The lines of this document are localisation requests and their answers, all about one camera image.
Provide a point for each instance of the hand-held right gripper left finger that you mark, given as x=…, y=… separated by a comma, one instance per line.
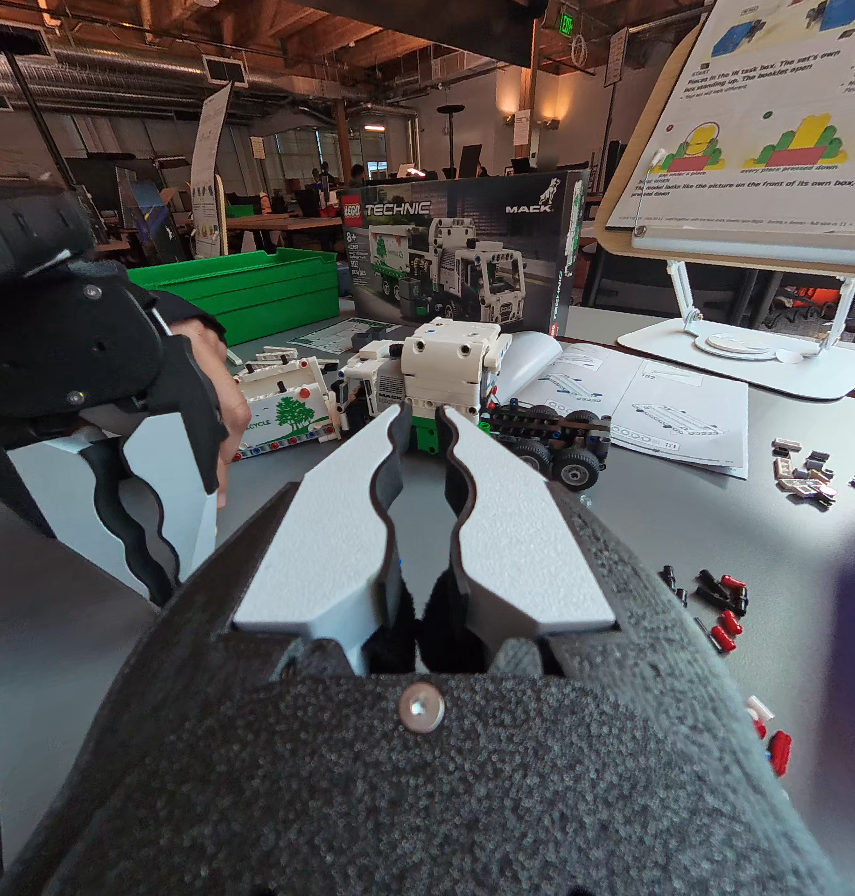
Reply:
x=315, y=539

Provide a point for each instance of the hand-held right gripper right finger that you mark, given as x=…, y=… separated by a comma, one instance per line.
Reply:
x=532, y=546

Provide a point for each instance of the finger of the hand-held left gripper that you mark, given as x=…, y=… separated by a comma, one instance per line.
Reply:
x=56, y=490
x=182, y=490

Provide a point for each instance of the white lego truck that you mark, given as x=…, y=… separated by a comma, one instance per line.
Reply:
x=441, y=357

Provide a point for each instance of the white lego garbage container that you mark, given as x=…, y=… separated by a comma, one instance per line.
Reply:
x=287, y=413

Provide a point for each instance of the white lego beam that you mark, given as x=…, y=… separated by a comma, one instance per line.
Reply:
x=270, y=357

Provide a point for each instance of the dark grey lego piece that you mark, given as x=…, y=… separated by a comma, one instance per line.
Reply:
x=364, y=339

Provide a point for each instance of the white lego piece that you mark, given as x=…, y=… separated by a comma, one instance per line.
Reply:
x=758, y=707

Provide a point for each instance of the pile of tan lego pieces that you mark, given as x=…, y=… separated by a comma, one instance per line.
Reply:
x=805, y=472

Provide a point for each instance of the lego set box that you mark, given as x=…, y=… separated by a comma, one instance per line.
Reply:
x=469, y=210

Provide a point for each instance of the person's left hand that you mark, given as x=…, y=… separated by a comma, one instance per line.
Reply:
x=224, y=392

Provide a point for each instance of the open instruction booklet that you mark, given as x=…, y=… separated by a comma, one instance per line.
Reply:
x=665, y=413

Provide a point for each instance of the pile of red black pins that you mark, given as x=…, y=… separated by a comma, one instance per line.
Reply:
x=721, y=602

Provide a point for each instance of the green plastic bin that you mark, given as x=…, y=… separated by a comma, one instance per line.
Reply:
x=259, y=294

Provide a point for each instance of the green white sticker sheet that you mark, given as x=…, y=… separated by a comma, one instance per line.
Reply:
x=326, y=337

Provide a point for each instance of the white banner stand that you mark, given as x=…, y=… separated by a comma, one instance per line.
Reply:
x=210, y=154

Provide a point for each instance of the white document stand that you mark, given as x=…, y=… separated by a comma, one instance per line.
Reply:
x=784, y=371

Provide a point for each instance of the black floor lamp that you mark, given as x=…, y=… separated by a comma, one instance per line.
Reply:
x=452, y=112

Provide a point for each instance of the printed instruction sheet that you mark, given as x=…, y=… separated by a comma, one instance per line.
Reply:
x=749, y=84

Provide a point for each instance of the silver air duct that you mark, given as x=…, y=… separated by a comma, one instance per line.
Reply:
x=119, y=70

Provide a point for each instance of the white wall notice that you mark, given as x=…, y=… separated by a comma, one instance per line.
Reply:
x=522, y=126

